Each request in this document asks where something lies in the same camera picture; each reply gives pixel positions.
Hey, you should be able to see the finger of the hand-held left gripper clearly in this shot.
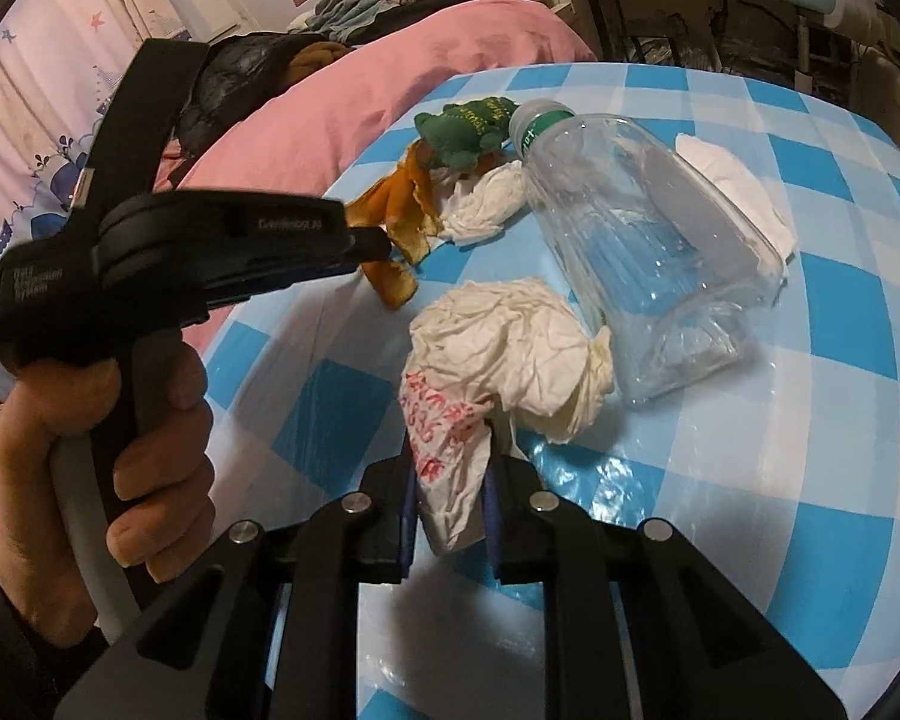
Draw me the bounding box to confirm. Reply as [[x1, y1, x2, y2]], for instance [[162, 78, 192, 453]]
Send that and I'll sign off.
[[343, 227, 392, 271]]

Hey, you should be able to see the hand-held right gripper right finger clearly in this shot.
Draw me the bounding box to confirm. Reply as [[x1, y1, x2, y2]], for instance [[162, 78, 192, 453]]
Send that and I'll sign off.
[[484, 420, 848, 720]]

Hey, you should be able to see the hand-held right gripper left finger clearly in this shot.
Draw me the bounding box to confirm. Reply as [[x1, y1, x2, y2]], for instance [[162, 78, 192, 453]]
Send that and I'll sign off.
[[52, 457, 421, 720]]

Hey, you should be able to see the large orange peel piece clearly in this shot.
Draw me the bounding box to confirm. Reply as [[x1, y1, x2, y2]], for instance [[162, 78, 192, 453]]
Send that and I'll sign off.
[[343, 142, 451, 263]]

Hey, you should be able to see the green plush toy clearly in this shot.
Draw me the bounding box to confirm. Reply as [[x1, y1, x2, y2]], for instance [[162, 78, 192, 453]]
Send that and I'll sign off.
[[414, 96, 520, 168]]

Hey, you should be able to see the red-printed white paper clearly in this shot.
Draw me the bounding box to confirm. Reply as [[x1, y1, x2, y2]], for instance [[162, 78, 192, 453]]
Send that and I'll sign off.
[[397, 277, 616, 556]]

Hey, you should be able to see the white tissue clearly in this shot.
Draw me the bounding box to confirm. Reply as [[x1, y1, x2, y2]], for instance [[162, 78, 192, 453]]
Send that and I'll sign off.
[[435, 161, 530, 245], [675, 133, 798, 260]]

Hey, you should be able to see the person's left forearm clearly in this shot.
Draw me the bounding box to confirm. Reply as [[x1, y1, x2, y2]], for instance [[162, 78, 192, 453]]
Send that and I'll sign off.
[[0, 536, 125, 720]]

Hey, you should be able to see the person's left hand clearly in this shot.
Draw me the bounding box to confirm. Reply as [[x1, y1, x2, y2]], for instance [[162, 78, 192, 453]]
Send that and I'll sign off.
[[0, 349, 217, 646]]

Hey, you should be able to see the crumpled white tissue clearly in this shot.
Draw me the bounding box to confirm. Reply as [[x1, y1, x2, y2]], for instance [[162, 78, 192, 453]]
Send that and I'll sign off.
[[435, 161, 530, 245]]

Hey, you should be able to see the pink blanket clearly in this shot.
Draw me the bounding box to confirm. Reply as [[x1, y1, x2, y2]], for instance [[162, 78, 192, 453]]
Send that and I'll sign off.
[[150, 0, 597, 308]]

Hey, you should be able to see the printed pink curtain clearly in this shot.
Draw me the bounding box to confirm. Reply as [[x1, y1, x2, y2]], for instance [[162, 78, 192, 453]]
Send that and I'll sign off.
[[0, 0, 271, 421]]

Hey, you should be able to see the brown cloth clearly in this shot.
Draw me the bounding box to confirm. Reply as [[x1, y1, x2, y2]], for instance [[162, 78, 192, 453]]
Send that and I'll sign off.
[[281, 40, 353, 87]]

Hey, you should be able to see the pile of clothes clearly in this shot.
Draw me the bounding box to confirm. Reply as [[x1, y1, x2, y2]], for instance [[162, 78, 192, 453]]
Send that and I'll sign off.
[[300, 0, 541, 40]]

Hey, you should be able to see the clear plastic bottle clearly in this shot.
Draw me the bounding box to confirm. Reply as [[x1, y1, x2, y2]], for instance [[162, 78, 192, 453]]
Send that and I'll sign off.
[[508, 99, 788, 402]]

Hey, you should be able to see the blue checked tablecloth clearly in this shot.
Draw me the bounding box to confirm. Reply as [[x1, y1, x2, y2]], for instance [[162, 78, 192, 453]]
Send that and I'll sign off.
[[195, 60, 900, 698]]

